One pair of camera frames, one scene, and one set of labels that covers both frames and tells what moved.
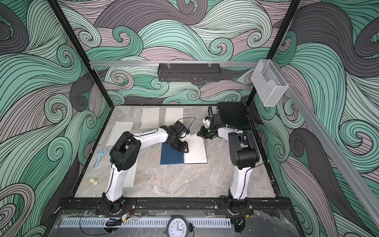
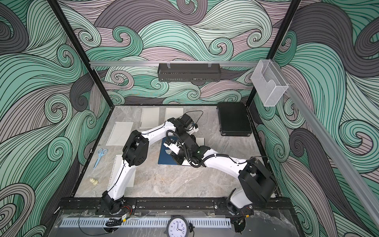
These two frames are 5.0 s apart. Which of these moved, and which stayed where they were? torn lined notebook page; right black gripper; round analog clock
Moved: right black gripper
Stayed: torn lined notebook page; round analog clock
